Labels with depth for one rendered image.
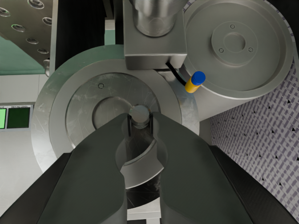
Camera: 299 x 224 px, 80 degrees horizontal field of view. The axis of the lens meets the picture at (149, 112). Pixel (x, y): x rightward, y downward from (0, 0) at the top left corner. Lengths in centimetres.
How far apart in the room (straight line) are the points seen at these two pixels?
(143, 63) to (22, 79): 343
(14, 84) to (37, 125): 342
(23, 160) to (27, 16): 34
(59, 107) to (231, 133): 27
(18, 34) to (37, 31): 4
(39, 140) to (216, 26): 20
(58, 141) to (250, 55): 20
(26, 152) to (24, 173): 5
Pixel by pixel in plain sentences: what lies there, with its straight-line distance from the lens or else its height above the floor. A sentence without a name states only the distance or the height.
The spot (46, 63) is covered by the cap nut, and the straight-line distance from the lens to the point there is 58.
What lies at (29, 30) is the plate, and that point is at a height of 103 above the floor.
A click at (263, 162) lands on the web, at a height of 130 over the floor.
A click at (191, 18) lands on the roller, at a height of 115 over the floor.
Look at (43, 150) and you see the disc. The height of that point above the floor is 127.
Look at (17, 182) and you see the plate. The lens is 59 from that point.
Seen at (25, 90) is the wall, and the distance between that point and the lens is 348.
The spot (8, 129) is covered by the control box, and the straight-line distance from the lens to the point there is 60.
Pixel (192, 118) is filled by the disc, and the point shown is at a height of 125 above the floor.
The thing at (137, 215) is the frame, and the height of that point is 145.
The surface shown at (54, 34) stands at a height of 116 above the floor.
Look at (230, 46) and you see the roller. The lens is 21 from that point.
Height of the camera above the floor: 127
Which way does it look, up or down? 10 degrees down
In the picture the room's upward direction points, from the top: 177 degrees clockwise
